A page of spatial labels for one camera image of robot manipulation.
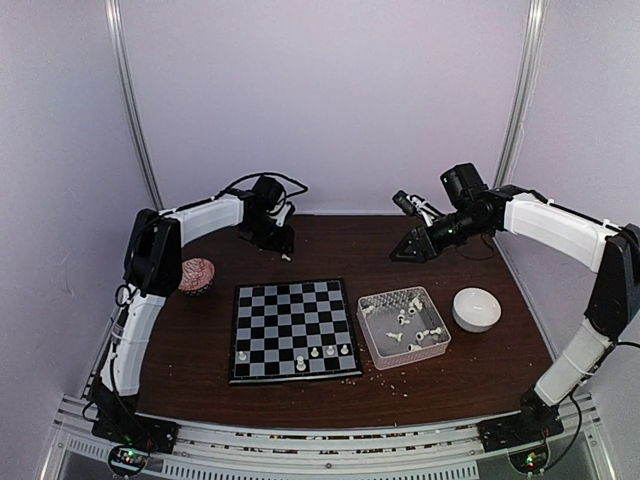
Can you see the right aluminium frame post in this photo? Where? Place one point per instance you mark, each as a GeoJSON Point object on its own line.
{"type": "Point", "coordinates": [525, 84]}

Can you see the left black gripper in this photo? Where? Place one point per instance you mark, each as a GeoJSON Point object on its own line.
{"type": "Point", "coordinates": [282, 245]}

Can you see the white chess piece pile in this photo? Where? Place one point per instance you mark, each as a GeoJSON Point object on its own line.
{"type": "Point", "coordinates": [401, 328]}

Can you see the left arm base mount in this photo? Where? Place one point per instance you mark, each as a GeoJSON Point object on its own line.
{"type": "Point", "coordinates": [135, 440]}

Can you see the aluminium frame post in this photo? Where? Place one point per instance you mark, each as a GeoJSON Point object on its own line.
{"type": "Point", "coordinates": [118, 39]}
{"type": "Point", "coordinates": [525, 84]}

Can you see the white ceramic bowl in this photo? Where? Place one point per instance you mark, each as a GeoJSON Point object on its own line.
{"type": "Point", "coordinates": [476, 310]}

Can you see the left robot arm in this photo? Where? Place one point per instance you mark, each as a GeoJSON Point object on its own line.
{"type": "Point", "coordinates": [153, 272]}

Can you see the left aluminium frame post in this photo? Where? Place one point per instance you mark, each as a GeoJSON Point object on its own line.
{"type": "Point", "coordinates": [118, 39]}

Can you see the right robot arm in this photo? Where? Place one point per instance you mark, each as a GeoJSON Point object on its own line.
{"type": "Point", "coordinates": [608, 250]}

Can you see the pink plastic basket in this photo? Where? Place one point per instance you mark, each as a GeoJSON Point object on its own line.
{"type": "Point", "coordinates": [398, 296]}

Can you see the black white chessboard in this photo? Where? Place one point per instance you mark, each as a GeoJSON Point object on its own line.
{"type": "Point", "coordinates": [275, 323]}

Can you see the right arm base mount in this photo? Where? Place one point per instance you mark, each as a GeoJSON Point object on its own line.
{"type": "Point", "coordinates": [524, 434]}

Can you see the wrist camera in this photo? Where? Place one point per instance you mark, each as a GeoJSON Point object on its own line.
{"type": "Point", "coordinates": [282, 213]}
{"type": "Point", "coordinates": [416, 206]}

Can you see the red patterned bowl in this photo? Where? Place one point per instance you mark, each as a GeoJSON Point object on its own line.
{"type": "Point", "coordinates": [197, 276]}

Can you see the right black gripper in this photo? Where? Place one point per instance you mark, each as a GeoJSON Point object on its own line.
{"type": "Point", "coordinates": [426, 246]}

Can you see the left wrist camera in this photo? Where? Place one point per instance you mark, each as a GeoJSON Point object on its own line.
{"type": "Point", "coordinates": [282, 213]}

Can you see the front aluminium rail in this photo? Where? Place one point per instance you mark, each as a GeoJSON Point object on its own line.
{"type": "Point", "coordinates": [444, 450]}

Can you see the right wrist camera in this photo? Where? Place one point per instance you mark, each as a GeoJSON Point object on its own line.
{"type": "Point", "coordinates": [416, 206]}

